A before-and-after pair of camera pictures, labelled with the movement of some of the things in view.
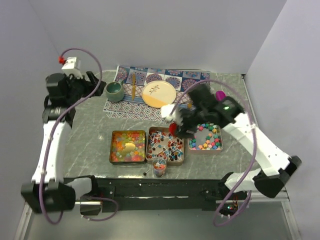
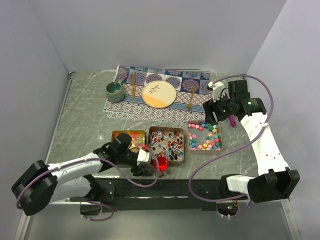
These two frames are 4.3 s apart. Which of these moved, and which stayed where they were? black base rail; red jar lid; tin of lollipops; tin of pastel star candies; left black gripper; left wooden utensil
Moved: red jar lid; left black gripper
Stayed: black base rail; tin of lollipops; tin of pastel star candies; left wooden utensil
